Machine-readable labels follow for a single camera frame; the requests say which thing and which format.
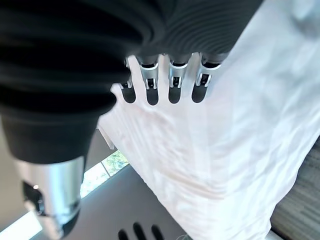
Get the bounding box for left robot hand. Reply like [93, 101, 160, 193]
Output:
[117, 221, 165, 240]

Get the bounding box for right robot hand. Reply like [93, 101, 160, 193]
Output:
[0, 0, 265, 240]

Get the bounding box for white bed sheet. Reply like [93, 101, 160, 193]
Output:
[96, 0, 320, 240]

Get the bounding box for grey ribbed fabric panel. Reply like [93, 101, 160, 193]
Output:
[271, 134, 320, 234]

